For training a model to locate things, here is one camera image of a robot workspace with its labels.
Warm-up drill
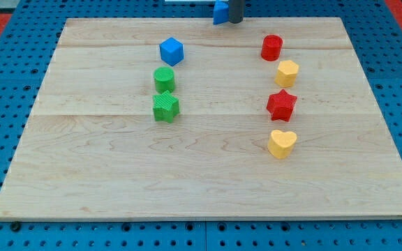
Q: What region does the green star block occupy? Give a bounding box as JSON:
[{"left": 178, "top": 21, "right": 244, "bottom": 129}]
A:
[{"left": 153, "top": 91, "right": 179, "bottom": 123}]

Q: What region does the green cylinder block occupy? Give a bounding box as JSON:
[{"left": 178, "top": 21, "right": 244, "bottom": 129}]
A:
[{"left": 153, "top": 67, "right": 175, "bottom": 93}]

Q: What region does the wooden board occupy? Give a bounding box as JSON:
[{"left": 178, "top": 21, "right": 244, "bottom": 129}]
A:
[{"left": 0, "top": 17, "right": 402, "bottom": 222}]

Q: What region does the blue cube block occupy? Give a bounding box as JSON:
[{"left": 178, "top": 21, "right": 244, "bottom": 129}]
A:
[{"left": 159, "top": 37, "right": 184, "bottom": 66}]

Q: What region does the red star block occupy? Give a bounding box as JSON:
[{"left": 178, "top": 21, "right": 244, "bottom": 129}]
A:
[{"left": 267, "top": 89, "right": 297, "bottom": 122}]

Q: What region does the yellow heart block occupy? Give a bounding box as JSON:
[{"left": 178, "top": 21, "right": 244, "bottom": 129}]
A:
[{"left": 267, "top": 130, "right": 297, "bottom": 159}]

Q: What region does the yellow hexagon block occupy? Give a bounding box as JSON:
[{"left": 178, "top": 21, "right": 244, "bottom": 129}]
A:
[{"left": 274, "top": 60, "right": 299, "bottom": 87}]

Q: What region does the red cylinder block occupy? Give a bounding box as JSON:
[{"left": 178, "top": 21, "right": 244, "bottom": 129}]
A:
[{"left": 260, "top": 34, "right": 283, "bottom": 61}]

